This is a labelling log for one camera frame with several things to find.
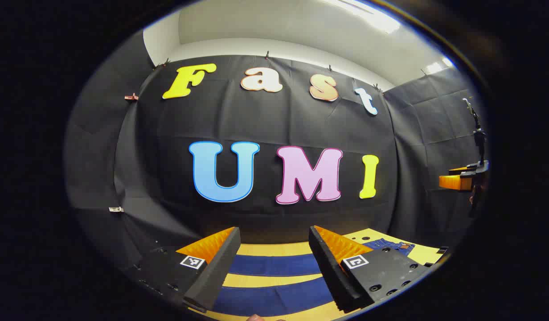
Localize small ceiling light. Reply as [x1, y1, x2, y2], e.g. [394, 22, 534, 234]
[424, 57, 455, 75]

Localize black backdrop cloth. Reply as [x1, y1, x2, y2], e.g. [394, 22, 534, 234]
[64, 31, 489, 269]

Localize dark thin stand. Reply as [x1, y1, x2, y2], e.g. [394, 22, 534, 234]
[463, 98, 487, 162]

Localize blue denim jeans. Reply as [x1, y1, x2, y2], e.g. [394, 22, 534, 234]
[212, 238, 416, 317]

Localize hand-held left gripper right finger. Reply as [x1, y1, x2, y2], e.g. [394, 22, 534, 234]
[308, 225, 432, 313]

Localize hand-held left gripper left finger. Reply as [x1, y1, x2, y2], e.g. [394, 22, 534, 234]
[122, 226, 242, 313]

